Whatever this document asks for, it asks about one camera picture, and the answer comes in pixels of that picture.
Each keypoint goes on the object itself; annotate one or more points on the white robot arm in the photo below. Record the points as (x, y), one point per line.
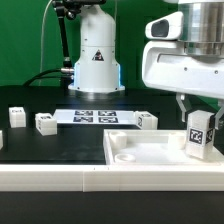
(97, 72)

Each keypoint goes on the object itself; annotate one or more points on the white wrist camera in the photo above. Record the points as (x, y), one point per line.
(165, 28)

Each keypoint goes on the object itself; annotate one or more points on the white square tabletop part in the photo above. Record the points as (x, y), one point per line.
(151, 147)

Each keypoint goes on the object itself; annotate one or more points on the white sheet with tags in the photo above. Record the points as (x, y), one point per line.
(112, 117)

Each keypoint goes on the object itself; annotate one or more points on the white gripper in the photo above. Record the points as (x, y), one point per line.
(166, 66)

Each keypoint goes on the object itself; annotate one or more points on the white fence obstacle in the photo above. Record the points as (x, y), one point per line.
(87, 178)

